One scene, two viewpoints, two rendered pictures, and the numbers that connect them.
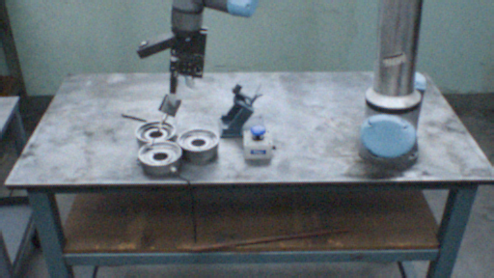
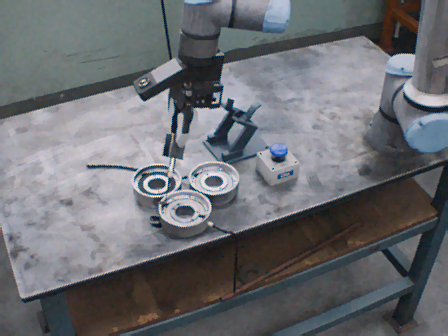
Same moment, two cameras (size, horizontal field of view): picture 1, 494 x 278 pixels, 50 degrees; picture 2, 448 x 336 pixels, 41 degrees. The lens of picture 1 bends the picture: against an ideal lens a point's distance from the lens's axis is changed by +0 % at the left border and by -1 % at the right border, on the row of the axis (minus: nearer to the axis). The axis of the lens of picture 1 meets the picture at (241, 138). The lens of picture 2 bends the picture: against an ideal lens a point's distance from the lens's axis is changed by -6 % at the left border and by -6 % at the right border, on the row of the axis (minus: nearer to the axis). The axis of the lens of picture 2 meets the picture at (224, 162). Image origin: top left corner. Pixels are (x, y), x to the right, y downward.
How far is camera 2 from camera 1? 58 cm
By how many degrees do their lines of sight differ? 21
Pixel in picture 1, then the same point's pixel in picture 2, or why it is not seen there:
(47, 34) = not seen: outside the picture
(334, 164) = (359, 166)
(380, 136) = (430, 135)
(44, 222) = (61, 323)
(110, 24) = not seen: outside the picture
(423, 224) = (415, 196)
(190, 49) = (203, 77)
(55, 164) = (60, 255)
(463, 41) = not seen: outside the picture
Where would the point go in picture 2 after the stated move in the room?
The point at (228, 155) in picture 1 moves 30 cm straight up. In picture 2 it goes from (249, 187) to (256, 68)
